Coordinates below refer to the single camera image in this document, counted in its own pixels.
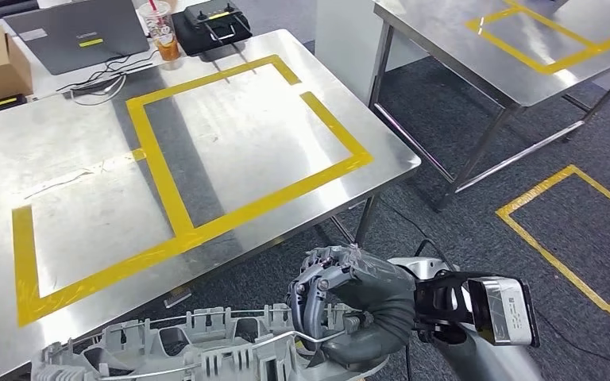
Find white cable loop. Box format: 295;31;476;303
71;73;127;106

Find grey laptop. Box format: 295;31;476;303
3;0;151;76

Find yellow floor tape square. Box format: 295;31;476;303
495;164;610;320

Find steel workbench with tape outlines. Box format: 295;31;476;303
0;29;423;381

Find white desk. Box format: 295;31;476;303
21;0;201;102

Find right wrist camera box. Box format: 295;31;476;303
414;271;541;348

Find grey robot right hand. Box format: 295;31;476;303
286;244;416;343

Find black remote controller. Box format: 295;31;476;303
170;0;259;85

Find grey plastic wheel cover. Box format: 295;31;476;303
30;302;390;381

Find steel table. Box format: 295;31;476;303
368;0;610;213

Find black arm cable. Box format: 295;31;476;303
414;239;456;271

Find black desk cable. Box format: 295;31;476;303
55;49;159;93

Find plastic drink cup red straw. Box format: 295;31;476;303
136;0;183;71

